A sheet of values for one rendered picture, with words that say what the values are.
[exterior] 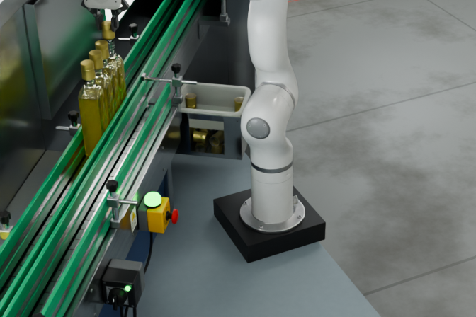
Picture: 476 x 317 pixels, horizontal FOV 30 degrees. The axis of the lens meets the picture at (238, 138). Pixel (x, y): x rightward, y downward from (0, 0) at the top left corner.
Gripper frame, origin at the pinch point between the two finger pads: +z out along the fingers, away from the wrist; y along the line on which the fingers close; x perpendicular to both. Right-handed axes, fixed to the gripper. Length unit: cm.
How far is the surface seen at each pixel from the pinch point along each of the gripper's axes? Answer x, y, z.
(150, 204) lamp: -32, 19, 36
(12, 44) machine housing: -27.4, -14.6, -5.9
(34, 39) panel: -18.5, -13.0, -3.0
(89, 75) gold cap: -18.8, 1.0, 6.1
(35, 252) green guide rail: -70, 5, 23
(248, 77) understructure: 97, 18, 68
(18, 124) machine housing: -31.9, -14.7, 15.0
